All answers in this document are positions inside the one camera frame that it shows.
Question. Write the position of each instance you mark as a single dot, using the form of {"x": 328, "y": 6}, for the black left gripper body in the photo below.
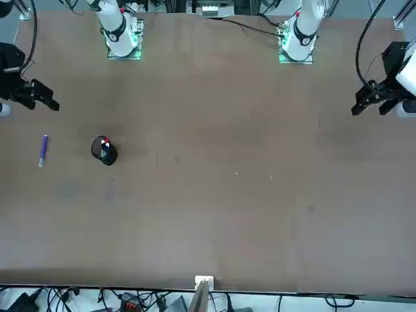
{"x": 391, "y": 61}

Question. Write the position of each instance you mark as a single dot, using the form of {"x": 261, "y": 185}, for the white power strip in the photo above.
{"x": 209, "y": 10}

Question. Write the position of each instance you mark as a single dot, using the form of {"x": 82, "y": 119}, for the red and black device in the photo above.
{"x": 130, "y": 304}

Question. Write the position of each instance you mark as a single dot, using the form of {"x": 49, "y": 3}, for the purple marker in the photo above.
{"x": 44, "y": 149}

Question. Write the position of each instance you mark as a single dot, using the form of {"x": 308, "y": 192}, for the blue marker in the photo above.
{"x": 106, "y": 148}

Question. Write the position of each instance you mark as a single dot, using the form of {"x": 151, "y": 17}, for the dark flat device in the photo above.
{"x": 178, "y": 305}

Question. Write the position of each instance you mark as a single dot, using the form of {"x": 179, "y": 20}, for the aluminium camera post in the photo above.
{"x": 199, "y": 299}

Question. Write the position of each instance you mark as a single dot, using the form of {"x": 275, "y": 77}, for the black mesh pen holder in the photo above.
{"x": 110, "y": 157}

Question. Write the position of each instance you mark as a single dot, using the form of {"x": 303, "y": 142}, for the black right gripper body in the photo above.
{"x": 9, "y": 65}

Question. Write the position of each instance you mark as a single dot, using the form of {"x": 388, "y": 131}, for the aluminium corner bracket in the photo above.
{"x": 26, "y": 14}
{"x": 400, "y": 19}

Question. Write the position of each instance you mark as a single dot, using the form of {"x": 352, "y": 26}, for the black power adapter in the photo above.
{"x": 22, "y": 302}

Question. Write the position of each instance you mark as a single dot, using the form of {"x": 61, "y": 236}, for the white post bracket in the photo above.
{"x": 204, "y": 279}

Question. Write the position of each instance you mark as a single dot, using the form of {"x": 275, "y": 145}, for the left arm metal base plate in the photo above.
{"x": 308, "y": 60}

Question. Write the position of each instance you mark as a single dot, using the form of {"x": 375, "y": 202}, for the red capped marker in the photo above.
{"x": 106, "y": 140}

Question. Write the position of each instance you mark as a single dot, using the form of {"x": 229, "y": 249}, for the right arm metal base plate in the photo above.
{"x": 140, "y": 32}

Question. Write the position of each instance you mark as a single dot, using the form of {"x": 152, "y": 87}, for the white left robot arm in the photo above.
{"x": 304, "y": 32}

